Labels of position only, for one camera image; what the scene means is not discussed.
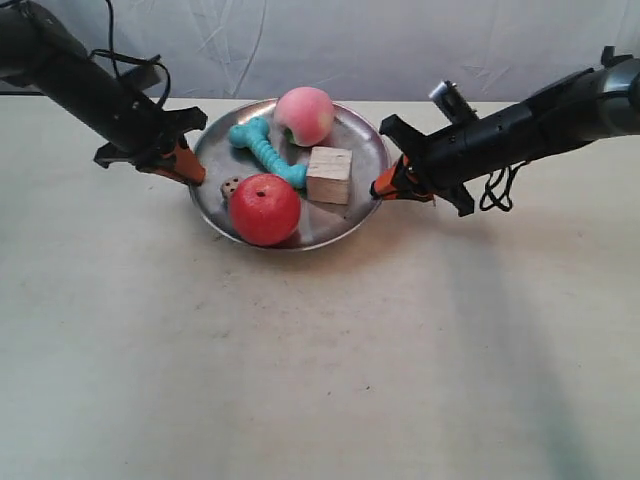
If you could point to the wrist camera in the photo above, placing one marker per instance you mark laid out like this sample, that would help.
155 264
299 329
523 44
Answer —
452 104
141 77

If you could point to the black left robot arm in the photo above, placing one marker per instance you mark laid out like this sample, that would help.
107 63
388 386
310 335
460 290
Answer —
37 50

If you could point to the wooden cube block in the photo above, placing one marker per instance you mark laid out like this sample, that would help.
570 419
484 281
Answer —
328 176

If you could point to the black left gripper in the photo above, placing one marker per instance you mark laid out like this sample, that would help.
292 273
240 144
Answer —
147 136

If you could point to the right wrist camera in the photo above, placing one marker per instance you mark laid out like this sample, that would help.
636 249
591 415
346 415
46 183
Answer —
452 104

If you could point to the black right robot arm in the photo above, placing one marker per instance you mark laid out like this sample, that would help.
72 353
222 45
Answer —
567 115

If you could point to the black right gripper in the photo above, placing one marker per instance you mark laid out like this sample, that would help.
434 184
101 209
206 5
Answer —
438 165

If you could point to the small white die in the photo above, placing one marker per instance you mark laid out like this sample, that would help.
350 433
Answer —
229 186

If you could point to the red toy apple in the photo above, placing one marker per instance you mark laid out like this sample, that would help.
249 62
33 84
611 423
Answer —
264 209

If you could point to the white backdrop cloth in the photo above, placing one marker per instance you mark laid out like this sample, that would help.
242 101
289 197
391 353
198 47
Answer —
498 50

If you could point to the pink toy peach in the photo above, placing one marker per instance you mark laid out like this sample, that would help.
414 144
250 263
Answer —
306 114

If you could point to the turquoise rubber bone toy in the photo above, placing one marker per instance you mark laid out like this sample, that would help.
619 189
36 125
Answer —
254 136

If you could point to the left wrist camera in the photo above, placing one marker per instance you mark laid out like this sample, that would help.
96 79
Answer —
141 77

